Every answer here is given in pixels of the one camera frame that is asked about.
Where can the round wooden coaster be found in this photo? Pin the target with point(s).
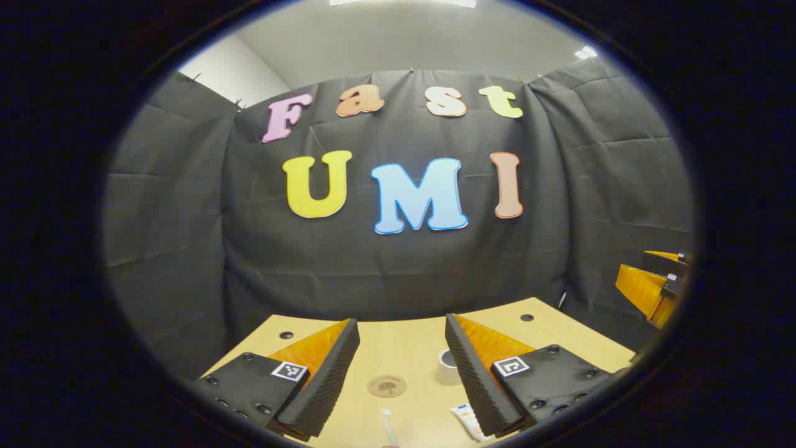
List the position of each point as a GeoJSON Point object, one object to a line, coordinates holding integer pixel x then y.
{"type": "Point", "coordinates": [386, 386]}

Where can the black backdrop cloth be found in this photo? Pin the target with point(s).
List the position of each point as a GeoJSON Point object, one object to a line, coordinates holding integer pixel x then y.
{"type": "Point", "coordinates": [373, 274]}

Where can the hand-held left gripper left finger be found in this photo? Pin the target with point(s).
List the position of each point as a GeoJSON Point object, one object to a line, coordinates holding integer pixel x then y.
{"type": "Point", "coordinates": [323, 386]}

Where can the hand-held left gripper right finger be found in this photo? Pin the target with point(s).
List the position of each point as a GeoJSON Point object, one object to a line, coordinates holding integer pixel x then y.
{"type": "Point", "coordinates": [476, 386]}

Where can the light wooden desktop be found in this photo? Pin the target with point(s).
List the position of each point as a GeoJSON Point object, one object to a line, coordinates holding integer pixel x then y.
{"type": "Point", "coordinates": [398, 348]}

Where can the white toothpaste tube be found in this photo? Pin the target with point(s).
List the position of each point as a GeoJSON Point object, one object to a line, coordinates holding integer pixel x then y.
{"type": "Point", "coordinates": [466, 420]}

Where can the ceiling light panel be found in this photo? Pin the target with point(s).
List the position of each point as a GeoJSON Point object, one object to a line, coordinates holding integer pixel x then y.
{"type": "Point", "coordinates": [586, 52]}

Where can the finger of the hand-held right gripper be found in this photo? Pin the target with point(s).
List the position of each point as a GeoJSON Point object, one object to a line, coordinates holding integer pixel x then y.
{"type": "Point", "coordinates": [668, 264]}
{"type": "Point", "coordinates": [643, 292]}

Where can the white toothbrush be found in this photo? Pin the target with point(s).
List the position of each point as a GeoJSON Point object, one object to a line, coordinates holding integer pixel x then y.
{"type": "Point", "coordinates": [388, 426]}

